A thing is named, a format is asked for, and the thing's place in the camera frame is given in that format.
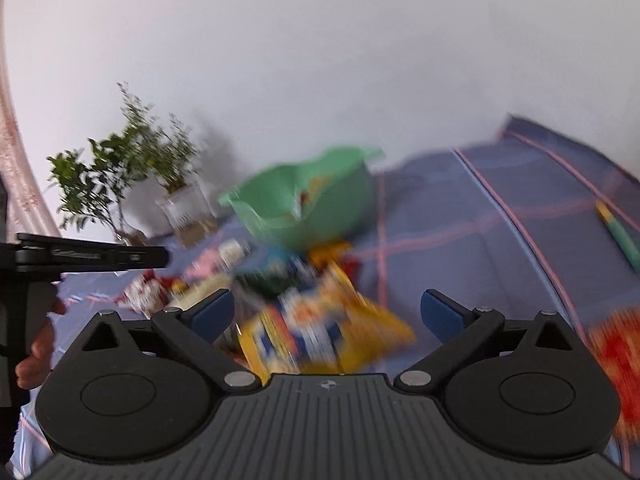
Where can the red and white snack bag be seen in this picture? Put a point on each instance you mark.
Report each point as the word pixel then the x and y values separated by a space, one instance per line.
pixel 145 292

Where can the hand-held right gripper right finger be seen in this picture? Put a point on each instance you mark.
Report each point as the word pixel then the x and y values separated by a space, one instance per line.
pixel 442 315

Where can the red patterned packet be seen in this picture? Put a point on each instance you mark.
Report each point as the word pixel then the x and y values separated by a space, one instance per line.
pixel 615 360

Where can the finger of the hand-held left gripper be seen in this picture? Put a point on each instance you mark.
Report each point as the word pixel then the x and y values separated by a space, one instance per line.
pixel 100 256

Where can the large yellow chip bag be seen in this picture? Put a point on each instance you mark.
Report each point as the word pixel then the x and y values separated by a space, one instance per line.
pixel 350 330

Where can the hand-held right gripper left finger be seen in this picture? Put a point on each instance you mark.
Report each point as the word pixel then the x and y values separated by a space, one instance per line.
pixel 215 312

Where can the green plastic bowl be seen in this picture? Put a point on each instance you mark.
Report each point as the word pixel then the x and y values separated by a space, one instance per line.
pixel 325 200

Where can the leafy plant in clear vase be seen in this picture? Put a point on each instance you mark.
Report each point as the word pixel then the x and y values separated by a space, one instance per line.
pixel 85 185

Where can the pale pink snack packet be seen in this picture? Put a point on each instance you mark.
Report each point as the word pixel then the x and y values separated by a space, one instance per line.
pixel 205 262

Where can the pink patterned curtain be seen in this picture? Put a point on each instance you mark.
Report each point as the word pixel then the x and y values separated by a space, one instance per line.
pixel 20 185

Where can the person's left hand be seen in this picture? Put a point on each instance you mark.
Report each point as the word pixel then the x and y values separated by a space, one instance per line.
pixel 40 355

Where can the cream snack packet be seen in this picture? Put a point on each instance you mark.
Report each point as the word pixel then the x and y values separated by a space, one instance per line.
pixel 197 287

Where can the green pen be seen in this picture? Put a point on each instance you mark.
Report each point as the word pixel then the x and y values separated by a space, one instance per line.
pixel 620 237

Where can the potted plant in white jar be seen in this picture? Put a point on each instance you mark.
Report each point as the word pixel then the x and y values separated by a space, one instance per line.
pixel 187 210

